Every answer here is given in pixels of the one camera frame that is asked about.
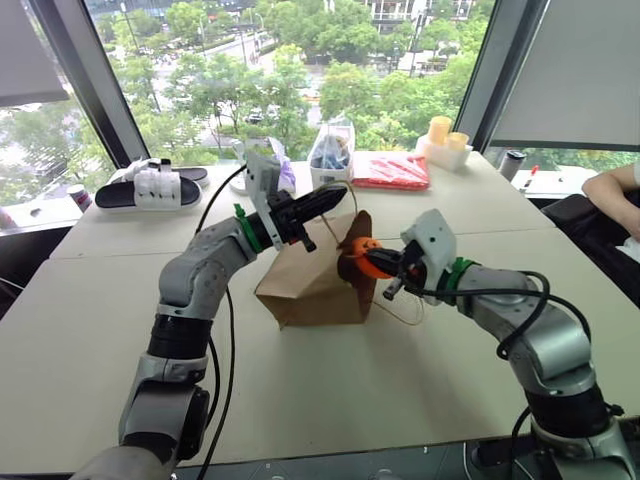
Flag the black and white slipper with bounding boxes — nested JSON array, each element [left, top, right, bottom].
[[94, 171, 204, 212], [118, 157, 211, 185]]

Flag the white plastic container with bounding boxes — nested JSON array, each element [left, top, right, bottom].
[[415, 133, 474, 172]]

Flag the brown paper bag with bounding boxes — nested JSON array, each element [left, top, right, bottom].
[[254, 179, 426, 330]]

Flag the red plastic packet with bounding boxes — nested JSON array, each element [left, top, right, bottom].
[[351, 151, 432, 193]]

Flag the orange pumpkin plush toy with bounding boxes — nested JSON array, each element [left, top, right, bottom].
[[337, 236, 396, 280]]

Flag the red pen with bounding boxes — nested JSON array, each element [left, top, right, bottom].
[[519, 164, 541, 194]]

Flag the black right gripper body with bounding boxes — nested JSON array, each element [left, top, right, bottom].
[[398, 240, 430, 296]]

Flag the tall yellow cup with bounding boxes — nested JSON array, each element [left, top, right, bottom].
[[428, 115, 454, 147]]

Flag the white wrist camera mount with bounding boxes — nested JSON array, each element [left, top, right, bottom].
[[399, 208, 458, 307], [243, 149, 286, 251]]

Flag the grey cylindrical tumbler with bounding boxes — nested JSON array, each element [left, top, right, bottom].
[[499, 149, 528, 183]]

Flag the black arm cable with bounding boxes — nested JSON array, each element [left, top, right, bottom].
[[402, 269, 594, 360], [194, 164, 250, 480]]

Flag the green wrist zip tie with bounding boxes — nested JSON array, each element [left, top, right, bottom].
[[232, 202, 261, 254], [438, 255, 482, 306]]

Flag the dark window frame post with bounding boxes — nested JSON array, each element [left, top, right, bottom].
[[27, 0, 151, 170], [453, 0, 552, 151]]

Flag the small white printed cup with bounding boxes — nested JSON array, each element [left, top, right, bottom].
[[65, 184, 94, 214]]

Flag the green right wrist zip tie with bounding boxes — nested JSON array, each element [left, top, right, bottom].
[[438, 255, 482, 306]]

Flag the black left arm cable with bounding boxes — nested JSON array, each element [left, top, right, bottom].
[[194, 164, 250, 480]]

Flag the purple plastic package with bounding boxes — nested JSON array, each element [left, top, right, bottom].
[[267, 136, 297, 194]]

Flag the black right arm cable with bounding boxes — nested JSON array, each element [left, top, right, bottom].
[[402, 269, 594, 360]]

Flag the grey roller blind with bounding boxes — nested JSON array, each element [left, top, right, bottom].
[[488, 0, 640, 153], [0, 0, 70, 108]]

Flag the green left wrist zip tie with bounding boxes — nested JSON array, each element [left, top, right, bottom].
[[232, 202, 261, 254]]

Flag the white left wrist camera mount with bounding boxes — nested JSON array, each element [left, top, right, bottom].
[[243, 149, 286, 251]]

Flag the clear plastic bag with items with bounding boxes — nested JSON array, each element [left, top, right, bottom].
[[306, 116, 358, 190]]

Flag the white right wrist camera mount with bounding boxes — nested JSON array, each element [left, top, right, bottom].
[[399, 208, 458, 307]]

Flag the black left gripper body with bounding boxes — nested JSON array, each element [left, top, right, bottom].
[[266, 192, 318, 253]]

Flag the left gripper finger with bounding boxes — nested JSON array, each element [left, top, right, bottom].
[[298, 192, 348, 225], [292, 184, 349, 210]]

